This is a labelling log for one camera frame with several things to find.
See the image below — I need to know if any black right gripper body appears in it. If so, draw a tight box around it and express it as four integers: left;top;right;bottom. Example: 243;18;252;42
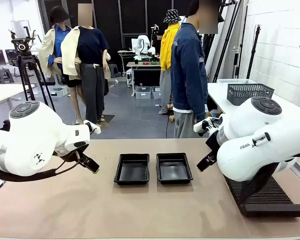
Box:
205;132;220;156

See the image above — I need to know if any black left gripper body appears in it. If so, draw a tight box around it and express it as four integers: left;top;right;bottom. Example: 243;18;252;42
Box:
54;147;91;163

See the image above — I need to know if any black ESD tray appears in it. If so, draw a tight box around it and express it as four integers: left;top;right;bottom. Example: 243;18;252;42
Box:
113;153;151;186
155;152;194;185

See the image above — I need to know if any grey woven plastic basket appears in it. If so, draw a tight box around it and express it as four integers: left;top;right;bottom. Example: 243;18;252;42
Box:
226;83;275;106

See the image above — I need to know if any person in denim jacket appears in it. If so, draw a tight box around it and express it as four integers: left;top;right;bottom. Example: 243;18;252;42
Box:
170;0;220;139

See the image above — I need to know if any black slotted board rack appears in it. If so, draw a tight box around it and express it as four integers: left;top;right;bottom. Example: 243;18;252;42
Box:
222;172;300;218

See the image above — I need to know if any clear storage bin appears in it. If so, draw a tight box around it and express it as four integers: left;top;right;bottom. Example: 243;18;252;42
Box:
135;86;152;100
151;86;162;100

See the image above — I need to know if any grey step stool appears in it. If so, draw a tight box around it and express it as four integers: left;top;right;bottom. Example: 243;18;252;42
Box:
108;63;121;78

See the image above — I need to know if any black light stand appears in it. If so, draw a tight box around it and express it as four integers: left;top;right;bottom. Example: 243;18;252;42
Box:
246;24;262;80

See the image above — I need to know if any black step stool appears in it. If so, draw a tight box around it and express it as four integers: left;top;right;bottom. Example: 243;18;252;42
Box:
0;68;15;84

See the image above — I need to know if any background work table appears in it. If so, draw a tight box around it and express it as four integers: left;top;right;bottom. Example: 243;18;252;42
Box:
126;61;162;97

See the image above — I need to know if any mannequin in navy t-shirt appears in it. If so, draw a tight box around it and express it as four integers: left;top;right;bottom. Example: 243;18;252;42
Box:
60;3;112;128

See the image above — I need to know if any mannequin in yellow hoodie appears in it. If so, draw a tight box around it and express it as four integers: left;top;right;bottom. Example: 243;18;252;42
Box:
158;9;182;116

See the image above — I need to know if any mannequin in blue shirt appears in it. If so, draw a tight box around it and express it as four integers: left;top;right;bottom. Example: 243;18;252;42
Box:
38;6;87;126

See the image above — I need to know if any patterned bucket hat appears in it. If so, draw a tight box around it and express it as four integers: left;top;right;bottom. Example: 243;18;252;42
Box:
162;9;182;24

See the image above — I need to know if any black brimmed hat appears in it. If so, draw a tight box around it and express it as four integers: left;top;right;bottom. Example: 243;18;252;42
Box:
49;6;74;26

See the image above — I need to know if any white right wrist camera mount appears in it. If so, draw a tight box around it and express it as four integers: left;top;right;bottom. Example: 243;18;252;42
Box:
193;117;217;137

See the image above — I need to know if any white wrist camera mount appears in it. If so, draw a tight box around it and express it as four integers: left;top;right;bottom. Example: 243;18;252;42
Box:
83;119;102;135
193;117;217;137

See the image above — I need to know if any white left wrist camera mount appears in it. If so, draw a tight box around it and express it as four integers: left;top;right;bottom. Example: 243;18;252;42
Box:
83;119;102;135

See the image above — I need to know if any black camera tripod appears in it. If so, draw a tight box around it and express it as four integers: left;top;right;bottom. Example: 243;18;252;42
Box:
16;54;56;112

